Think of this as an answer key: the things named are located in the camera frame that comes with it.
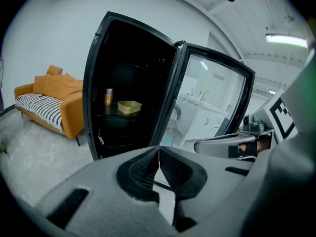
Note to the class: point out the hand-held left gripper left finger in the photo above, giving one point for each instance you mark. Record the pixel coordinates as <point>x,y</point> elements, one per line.
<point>111,211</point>

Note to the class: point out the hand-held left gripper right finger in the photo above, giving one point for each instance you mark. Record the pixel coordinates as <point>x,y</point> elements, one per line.
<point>217,181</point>

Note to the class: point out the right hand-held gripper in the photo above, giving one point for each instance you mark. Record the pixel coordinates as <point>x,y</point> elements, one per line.
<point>269,117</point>

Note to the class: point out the yellow bowl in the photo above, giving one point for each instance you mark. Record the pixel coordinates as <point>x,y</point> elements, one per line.
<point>129,107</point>

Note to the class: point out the black glass-door fridge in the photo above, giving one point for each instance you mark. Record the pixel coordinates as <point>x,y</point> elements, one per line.
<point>123,58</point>

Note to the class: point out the glass fridge door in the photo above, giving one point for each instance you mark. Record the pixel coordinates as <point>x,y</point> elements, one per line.
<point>212,88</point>

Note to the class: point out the person's right hand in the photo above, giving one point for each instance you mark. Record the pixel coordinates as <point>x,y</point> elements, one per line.
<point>263,147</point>

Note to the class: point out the white sink cabinet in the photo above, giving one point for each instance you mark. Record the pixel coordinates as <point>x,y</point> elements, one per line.
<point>205,122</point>

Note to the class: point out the chrome faucet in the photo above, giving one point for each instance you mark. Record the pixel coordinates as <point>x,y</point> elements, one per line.
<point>205,95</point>

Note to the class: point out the orange sofa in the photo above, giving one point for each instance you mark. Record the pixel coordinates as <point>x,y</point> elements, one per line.
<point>71,112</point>

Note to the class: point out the black white striped blanket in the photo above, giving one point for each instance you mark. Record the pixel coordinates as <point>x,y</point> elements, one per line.
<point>42,107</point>

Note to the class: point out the ceiling light fixture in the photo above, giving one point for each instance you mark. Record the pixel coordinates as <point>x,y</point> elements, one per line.
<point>286,40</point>

